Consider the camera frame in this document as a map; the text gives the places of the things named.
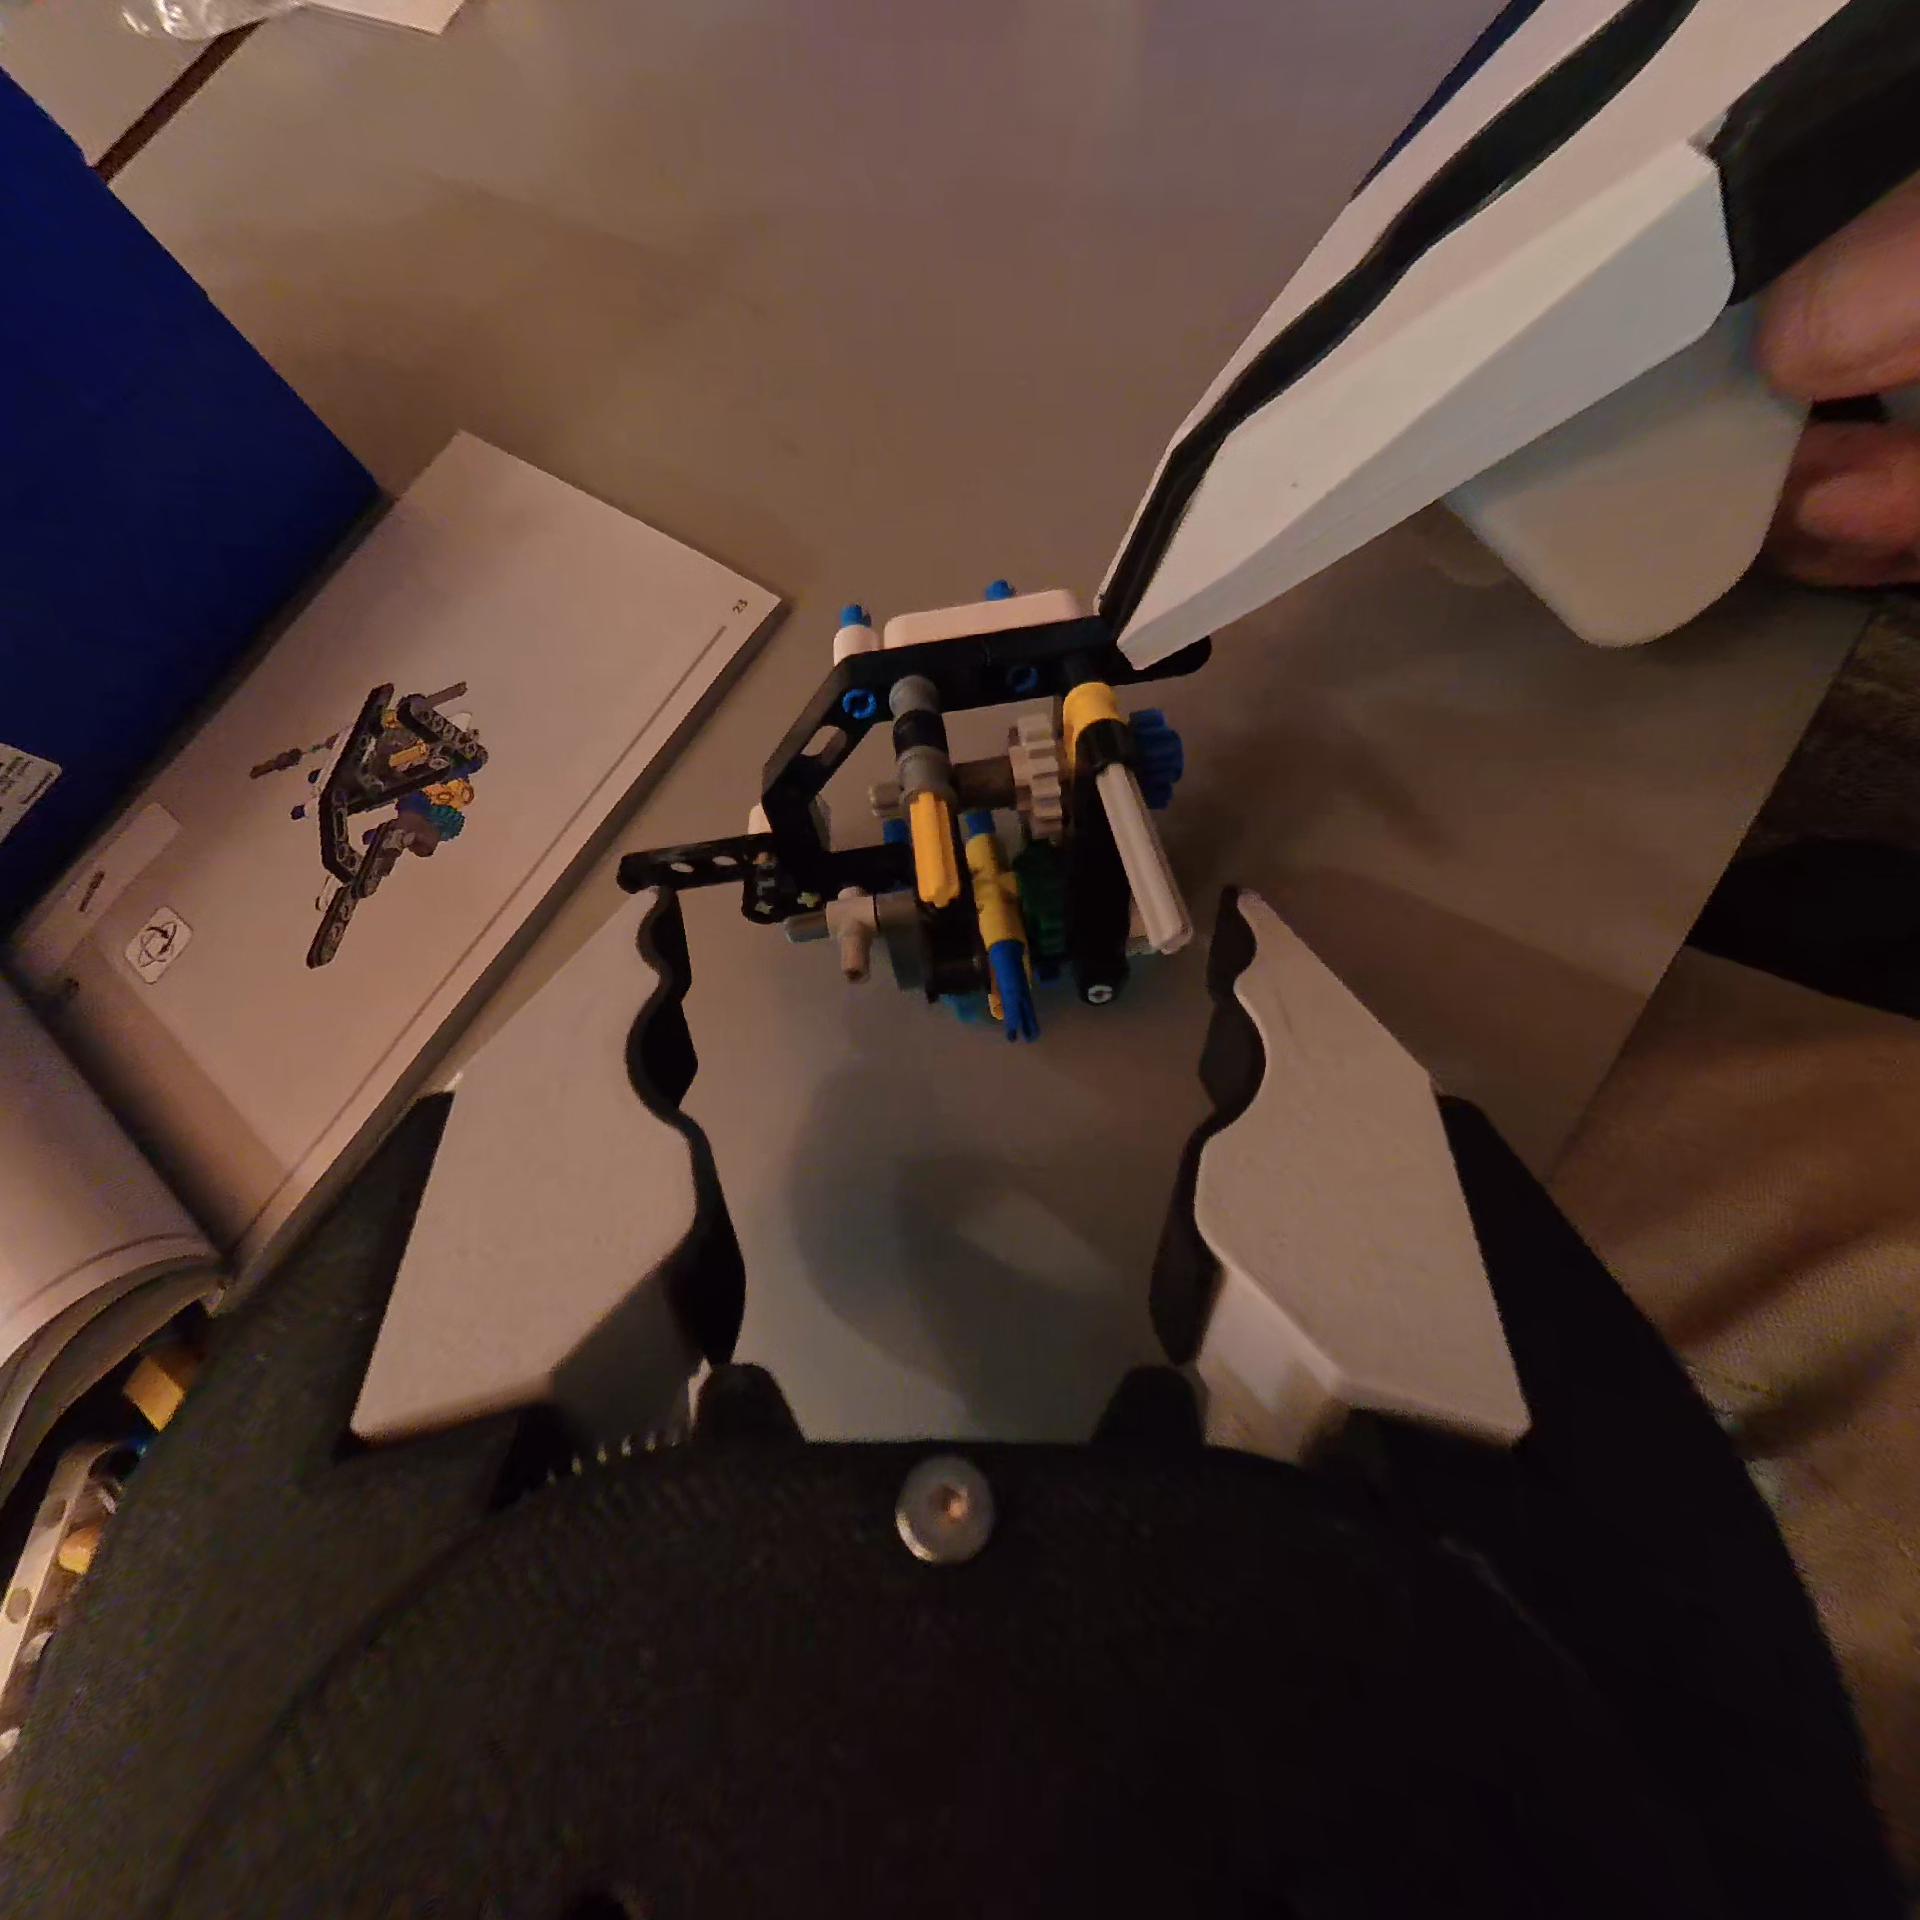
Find person's right hand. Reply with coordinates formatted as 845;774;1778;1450
1745;224;1920;591

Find lego technic model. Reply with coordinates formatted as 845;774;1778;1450
615;576;1221;1048

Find pile of loose lego pieces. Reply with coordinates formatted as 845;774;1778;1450
0;1332;208;1748

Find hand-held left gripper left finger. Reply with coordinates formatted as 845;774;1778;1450
344;886;751;1444

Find lego instruction booklet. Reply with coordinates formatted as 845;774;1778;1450
0;431;792;1502

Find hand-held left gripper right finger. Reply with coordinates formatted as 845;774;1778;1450
1146;886;1536;1460

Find person's tan trousers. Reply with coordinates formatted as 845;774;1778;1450
1545;945;1920;1920

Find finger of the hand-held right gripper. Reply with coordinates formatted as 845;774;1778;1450
1112;0;1863;675
1097;0;1666;636

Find blue plastic bin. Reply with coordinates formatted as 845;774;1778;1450
0;66;381;936

